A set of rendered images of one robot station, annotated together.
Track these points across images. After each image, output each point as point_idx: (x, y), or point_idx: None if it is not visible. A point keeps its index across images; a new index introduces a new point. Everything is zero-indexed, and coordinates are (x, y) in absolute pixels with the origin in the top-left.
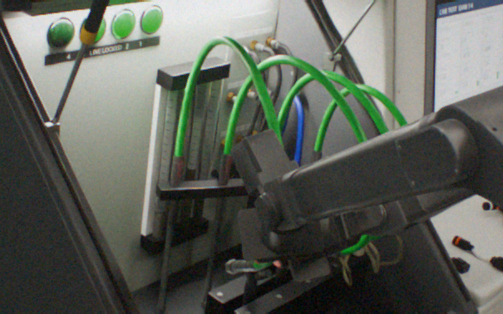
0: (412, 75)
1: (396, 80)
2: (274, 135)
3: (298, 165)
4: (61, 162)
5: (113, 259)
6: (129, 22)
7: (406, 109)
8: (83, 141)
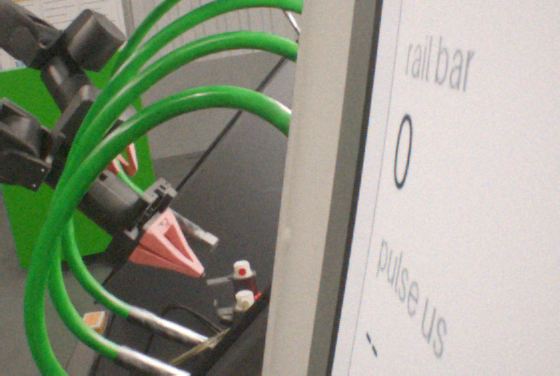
0: (311, 218)
1: (291, 181)
2: (82, 12)
3: (57, 33)
4: (276, 64)
5: (219, 141)
6: None
7: (283, 357)
8: None
